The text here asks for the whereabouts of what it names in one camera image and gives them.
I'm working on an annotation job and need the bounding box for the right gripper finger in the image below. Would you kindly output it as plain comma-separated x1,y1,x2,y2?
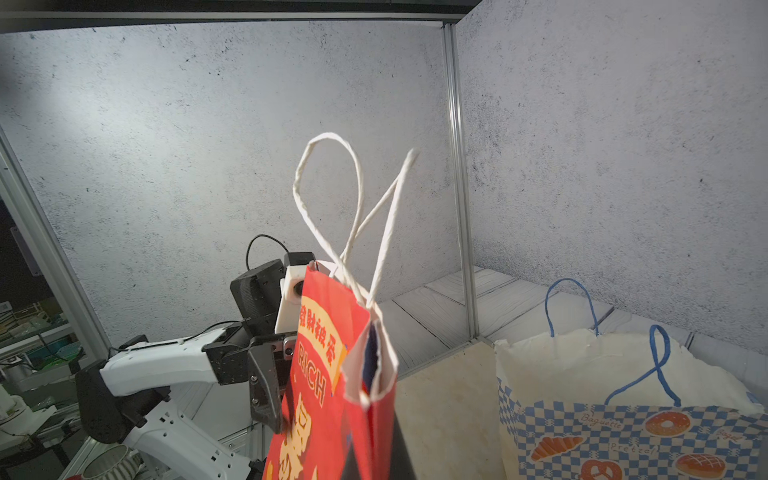
340,418,417,480

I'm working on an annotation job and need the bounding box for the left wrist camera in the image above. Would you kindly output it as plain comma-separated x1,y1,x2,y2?
274,252,315,334

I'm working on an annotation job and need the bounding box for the red and white paper bag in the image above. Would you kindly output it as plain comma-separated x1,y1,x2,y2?
263,132,418,479

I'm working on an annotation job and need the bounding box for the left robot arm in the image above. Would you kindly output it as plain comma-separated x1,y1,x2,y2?
75,258,297,479

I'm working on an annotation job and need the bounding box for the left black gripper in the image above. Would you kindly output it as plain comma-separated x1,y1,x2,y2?
206,331,297,434

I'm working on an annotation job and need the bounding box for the blue checkered paper bag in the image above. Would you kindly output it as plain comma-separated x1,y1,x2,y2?
495,278,768,480

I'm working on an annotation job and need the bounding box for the left metal frame post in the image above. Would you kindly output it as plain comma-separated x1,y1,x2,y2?
442,23,480,339

